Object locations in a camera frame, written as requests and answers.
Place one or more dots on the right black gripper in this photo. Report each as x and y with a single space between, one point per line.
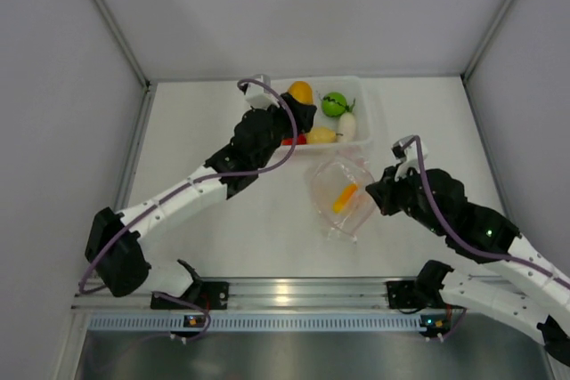
385 190

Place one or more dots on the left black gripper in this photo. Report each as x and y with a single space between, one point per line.
303 114

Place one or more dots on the red fake apple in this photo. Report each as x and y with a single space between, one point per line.
300 140

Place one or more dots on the pale yellow fake pear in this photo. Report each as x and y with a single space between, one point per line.
322 135

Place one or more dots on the orange fake fruit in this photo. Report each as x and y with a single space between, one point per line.
302 92

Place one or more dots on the yellow fake banana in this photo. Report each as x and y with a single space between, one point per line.
344 198

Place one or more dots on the clear zip top bag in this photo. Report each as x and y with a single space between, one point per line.
336 187

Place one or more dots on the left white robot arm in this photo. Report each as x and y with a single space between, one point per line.
119 244

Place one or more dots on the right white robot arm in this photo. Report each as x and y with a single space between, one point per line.
539 308

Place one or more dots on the clear plastic perforated bin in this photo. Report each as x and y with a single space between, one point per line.
356 98

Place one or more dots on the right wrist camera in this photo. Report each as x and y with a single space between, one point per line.
410 153

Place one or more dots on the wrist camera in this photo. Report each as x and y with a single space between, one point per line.
410 153
258 97

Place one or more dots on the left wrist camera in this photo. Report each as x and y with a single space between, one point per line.
258 97

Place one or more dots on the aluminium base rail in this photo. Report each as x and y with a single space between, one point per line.
281 294

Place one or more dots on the white slotted cable duct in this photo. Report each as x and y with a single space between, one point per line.
241 322

